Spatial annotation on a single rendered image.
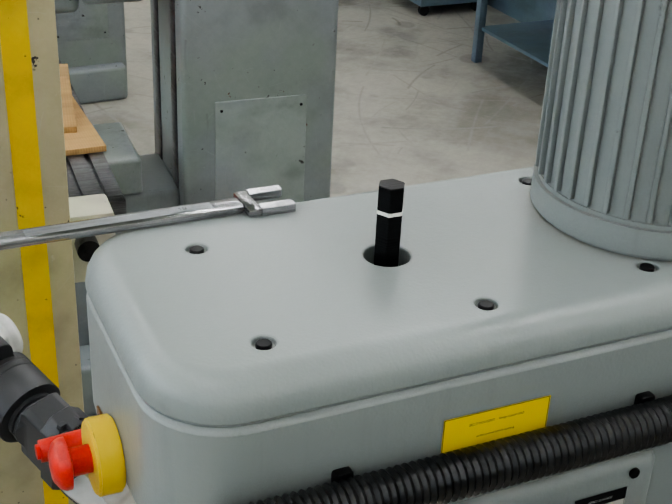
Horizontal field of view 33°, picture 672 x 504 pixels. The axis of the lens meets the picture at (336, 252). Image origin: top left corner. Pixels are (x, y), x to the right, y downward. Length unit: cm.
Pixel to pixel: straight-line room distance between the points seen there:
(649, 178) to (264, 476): 37
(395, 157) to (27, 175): 349
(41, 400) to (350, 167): 448
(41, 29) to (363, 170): 338
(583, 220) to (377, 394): 25
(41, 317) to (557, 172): 203
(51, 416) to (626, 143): 75
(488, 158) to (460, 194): 501
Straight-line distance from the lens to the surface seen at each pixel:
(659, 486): 105
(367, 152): 597
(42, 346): 288
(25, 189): 268
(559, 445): 86
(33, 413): 139
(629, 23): 88
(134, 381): 79
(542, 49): 708
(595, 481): 98
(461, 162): 593
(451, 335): 81
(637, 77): 89
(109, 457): 87
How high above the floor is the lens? 231
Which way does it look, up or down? 28 degrees down
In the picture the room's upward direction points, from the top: 3 degrees clockwise
